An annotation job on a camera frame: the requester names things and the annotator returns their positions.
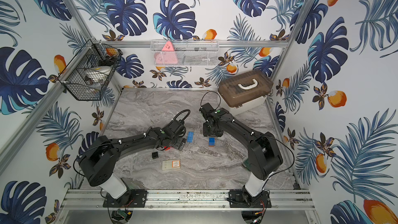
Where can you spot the aluminium front rail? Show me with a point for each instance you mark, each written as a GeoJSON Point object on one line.
{"type": "Point", "coordinates": [195, 200]}

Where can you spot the black wire basket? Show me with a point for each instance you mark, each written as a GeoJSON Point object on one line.
{"type": "Point", "coordinates": [89, 73]}

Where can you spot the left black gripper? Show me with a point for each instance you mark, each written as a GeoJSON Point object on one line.
{"type": "Point", "coordinates": [179, 143]}

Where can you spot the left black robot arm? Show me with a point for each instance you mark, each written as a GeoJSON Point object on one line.
{"type": "Point", "coordinates": [98, 161]}

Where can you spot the white eraser with orange label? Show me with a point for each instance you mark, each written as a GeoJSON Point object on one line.
{"type": "Point", "coordinates": [171, 165]}

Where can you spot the black small lego brick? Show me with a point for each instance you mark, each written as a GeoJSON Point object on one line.
{"type": "Point", "coordinates": [155, 155]}

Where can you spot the white mesh wall basket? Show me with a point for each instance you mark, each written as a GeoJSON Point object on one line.
{"type": "Point", "coordinates": [190, 52]}

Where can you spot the brown lidded storage box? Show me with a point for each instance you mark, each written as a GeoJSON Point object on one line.
{"type": "Point", "coordinates": [244, 91]}

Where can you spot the light blue long lego brick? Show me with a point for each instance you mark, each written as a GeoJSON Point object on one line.
{"type": "Point", "coordinates": [190, 137]}

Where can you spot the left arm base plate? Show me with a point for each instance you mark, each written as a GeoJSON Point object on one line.
{"type": "Point", "coordinates": [130, 199]}

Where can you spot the pink triangle object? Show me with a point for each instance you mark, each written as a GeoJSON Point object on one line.
{"type": "Point", "coordinates": [167, 56]}

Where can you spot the dark green plastic piece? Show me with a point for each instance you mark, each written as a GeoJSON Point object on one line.
{"type": "Point", "coordinates": [246, 165]}

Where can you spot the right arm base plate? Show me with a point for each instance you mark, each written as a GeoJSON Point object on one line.
{"type": "Point", "coordinates": [242, 199]}

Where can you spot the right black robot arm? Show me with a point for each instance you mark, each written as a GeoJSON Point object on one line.
{"type": "Point", "coordinates": [264, 156]}

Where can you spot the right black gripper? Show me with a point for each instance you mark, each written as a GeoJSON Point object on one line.
{"type": "Point", "coordinates": [205, 132]}

